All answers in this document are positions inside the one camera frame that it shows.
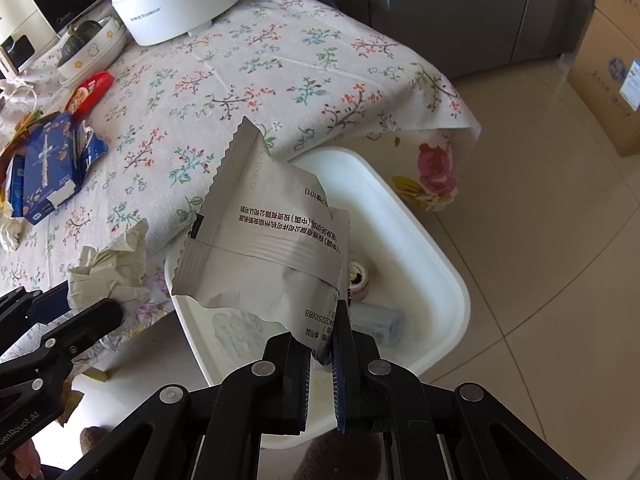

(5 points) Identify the blue snack box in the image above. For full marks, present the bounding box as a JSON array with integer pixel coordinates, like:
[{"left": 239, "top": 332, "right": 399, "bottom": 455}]
[{"left": 20, "top": 112, "right": 85, "bottom": 225}]

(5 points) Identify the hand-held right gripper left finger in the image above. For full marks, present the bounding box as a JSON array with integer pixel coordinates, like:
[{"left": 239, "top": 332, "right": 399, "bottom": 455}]
[{"left": 65, "top": 332, "right": 313, "bottom": 480}]

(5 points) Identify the yellow orange packet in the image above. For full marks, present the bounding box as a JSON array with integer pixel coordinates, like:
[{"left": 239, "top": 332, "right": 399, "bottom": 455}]
[{"left": 0, "top": 110, "right": 47, "bottom": 161}]

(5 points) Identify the cream paper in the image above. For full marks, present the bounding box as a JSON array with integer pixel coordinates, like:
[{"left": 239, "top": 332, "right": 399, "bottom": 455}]
[{"left": 67, "top": 217, "right": 151, "bottom": 311}]

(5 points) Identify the pale plastic bottle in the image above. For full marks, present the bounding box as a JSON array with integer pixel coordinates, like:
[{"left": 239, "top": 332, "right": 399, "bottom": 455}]
[{"left": 357, "top": 302, "right": 406, "bottom": 347}]

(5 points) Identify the white plastic bin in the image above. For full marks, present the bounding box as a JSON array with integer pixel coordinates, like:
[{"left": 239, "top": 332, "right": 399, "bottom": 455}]
[{"left": 165, "top": 147, "right": 472, "bottom": 453}]

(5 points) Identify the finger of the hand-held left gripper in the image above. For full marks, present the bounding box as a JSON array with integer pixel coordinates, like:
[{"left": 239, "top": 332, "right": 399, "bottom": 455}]
[
  {"left": 0, "top": 299, "right": 125, "bottom": 401},
  {"left": 0, "top": 281, "right": 69, "bottom": 356}
]

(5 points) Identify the cream air fryer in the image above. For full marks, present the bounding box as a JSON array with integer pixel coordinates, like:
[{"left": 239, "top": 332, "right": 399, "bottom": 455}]
[{"left": 0, "top": 2, "right": 56, "bottom": 81}]

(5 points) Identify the silver snack wrapper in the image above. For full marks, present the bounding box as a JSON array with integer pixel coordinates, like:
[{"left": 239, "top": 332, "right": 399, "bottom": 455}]
[{"left": 171, "top": 116, "right": 351, "bottom": 366}]

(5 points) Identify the dark green pumpkin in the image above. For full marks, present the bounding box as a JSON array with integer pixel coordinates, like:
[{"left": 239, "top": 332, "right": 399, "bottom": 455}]
[{"left": 59, "top": 19, "right": 103, "bottom": 59}]

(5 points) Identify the red snack packet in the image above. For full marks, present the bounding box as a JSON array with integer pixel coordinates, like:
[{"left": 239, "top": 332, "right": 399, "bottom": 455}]
[{"left": 62, "top": 71, "right": 116, "bottom": 117}]

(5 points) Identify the grey refrigerator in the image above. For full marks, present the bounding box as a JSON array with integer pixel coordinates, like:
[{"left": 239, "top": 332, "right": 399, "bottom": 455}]
[{"left": 260, "top": 0, "right": 608, "bottom": 81}]

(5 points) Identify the blue torn wrapper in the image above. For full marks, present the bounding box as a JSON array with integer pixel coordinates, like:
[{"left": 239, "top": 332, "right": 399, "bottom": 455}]
[{"left": 75, "top": 122, "right": 109, "bottom": 182}]

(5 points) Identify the large cardboard box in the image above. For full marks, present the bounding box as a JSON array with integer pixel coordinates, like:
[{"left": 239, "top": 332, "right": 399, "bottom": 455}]
[{"left": 567, "top": 7, "right": 640, "bottom": 158}]

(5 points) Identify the white electric cooking pot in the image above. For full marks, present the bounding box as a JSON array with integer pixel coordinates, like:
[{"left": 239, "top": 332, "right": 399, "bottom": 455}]
[{"left": 96, "top": 0, "right": 358, "bottom": 47}]

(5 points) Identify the flower print white bowl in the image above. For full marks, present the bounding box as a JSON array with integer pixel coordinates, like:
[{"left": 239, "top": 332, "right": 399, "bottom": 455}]
[{"left": 55, "top": 16, "right": 123, "bottom": 75}]

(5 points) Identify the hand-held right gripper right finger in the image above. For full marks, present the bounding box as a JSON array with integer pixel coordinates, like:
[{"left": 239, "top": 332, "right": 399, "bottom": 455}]
[{"left": 330, "top": 299, "right": 588, "bottom": 480}]

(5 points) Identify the white deep plate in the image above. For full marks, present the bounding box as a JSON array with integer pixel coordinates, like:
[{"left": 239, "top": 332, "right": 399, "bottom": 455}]
[
  {"left": 60, "top": 35, "right": 127, "bottom": 89},
  {"left": 59, "top": 25, "right": 126, "bottom": 83}
]

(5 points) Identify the floral tablecloth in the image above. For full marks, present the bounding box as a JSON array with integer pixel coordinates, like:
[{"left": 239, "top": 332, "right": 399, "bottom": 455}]
[{"left": 0, "top": 0, "right": 483, "bottom": 386}]

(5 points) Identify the white crumpled tissue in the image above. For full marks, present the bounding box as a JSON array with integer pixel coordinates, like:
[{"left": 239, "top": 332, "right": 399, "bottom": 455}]
[{"left": 0, "top": 217, "right": 27, "bottom": 252}]

